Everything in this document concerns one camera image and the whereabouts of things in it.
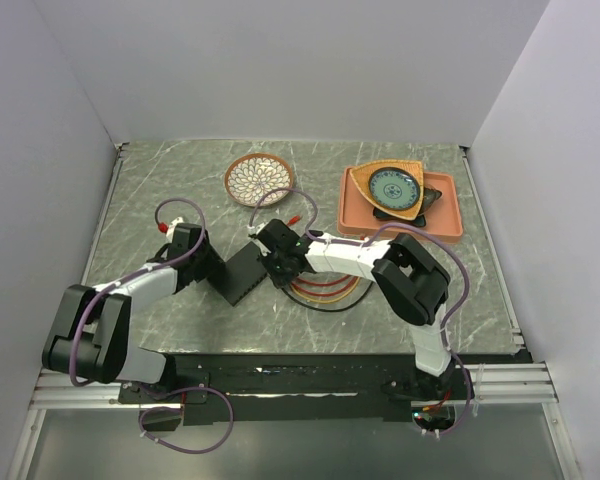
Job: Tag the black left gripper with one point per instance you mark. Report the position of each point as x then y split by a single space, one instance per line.
213 261

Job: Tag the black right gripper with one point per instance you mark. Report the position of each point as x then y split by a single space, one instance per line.
280 280

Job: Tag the black network switch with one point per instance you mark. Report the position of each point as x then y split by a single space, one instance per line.
239 275

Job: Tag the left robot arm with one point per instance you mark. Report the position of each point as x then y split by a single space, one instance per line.
90 336

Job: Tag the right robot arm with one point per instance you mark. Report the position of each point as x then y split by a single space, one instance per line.
413 283

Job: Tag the floral patterned brown plate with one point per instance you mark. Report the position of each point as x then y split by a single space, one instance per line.
252 176

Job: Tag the teal round patterned plate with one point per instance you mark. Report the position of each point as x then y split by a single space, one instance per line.
394 188

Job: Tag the black dish under plates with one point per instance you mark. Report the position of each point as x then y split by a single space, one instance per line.
430 196

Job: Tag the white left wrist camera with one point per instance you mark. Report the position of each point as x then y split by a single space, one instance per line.
168 228

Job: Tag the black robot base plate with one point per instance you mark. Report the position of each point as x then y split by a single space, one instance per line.
261 387

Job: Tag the aluminium frame rail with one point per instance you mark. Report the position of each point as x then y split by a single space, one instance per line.
493 384

